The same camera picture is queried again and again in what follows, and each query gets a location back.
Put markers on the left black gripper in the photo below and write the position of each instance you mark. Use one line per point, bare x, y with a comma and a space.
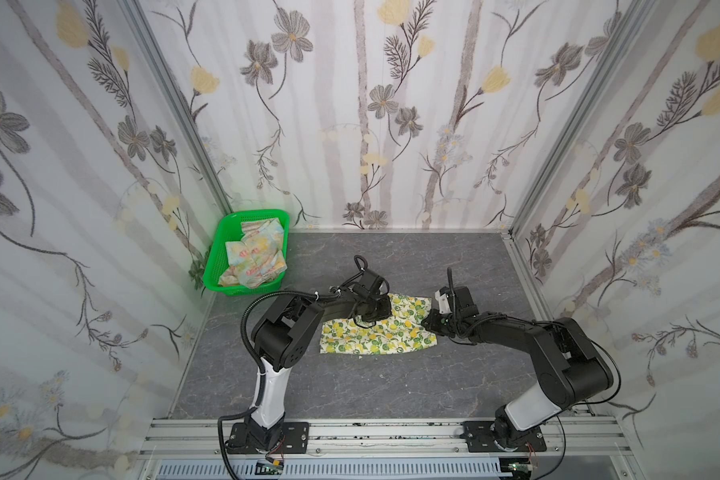
381, 306

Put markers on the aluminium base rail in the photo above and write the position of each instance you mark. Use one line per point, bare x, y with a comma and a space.
385, 438

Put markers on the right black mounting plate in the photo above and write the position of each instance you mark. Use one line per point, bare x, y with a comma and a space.
480, 437

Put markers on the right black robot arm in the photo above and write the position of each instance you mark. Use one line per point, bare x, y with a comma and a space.
567, 366

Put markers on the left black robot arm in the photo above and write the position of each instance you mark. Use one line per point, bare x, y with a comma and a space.
276, 331

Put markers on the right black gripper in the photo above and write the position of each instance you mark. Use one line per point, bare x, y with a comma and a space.
432, 321

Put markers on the green plastic basket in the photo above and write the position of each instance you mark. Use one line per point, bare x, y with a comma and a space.
229, 229

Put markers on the lemon print yellow skirt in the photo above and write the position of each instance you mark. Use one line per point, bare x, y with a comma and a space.
402, 332

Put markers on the pastel floral folded skirt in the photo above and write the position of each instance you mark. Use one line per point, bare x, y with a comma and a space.
258, 257

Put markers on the white slotted cable duct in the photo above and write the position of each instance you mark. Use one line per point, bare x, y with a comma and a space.
373, 468

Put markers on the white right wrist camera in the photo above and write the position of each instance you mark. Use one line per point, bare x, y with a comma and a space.
441, 301

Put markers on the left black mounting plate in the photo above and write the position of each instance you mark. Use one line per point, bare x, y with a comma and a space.
291, 437

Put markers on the black mounting plate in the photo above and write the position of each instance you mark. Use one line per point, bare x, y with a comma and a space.
291, 437
480, 437

